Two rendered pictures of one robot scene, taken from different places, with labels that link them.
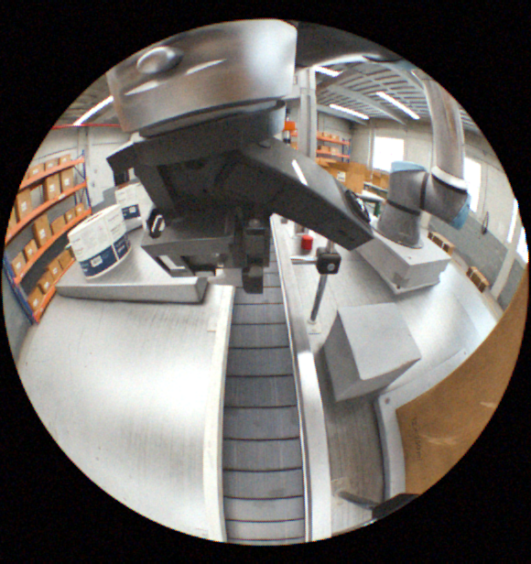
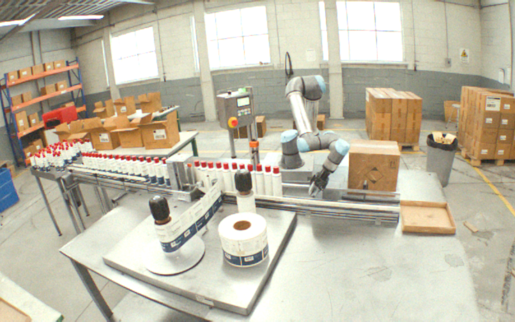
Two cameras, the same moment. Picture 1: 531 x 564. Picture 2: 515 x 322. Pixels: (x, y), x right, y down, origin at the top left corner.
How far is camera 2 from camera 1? 150 cm
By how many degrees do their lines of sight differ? 57
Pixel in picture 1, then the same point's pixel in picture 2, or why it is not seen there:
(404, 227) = (297, 160)
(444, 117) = (312, 114)
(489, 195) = (283, 33)
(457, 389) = (351, 177)
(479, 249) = not seen: hidden behind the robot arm
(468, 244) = (276, 99)
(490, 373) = (353, 170)
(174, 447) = (346, 225)
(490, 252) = not seen: hidden behind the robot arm
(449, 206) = not seen: hidden behind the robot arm
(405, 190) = (293, 147)
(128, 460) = (356, 234)
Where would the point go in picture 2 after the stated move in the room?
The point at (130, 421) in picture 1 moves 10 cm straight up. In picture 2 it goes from (341, 233) to (342, 216)
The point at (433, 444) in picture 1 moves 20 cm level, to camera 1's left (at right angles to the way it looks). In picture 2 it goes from (360, 185) to (356, 202)
